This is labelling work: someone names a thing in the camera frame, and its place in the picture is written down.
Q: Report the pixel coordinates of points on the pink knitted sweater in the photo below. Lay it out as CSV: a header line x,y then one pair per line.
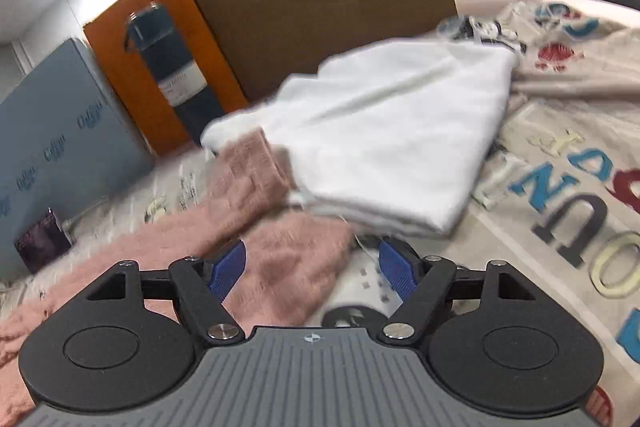
x,y
280,257

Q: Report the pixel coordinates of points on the orange box with bottle print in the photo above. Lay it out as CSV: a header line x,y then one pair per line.
x,y
115,57

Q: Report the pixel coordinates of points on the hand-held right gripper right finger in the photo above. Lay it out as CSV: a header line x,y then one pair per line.
x,y
395,270

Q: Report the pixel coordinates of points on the printed blanket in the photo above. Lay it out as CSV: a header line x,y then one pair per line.
x,y
550,157

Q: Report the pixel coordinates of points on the blue printed carton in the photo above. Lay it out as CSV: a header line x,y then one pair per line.
x,y
60,147

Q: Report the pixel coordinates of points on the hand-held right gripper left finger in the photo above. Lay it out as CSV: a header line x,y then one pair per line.
x,y
227,270

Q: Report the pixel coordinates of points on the white cloth garment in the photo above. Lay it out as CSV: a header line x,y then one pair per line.
x,y
380,132

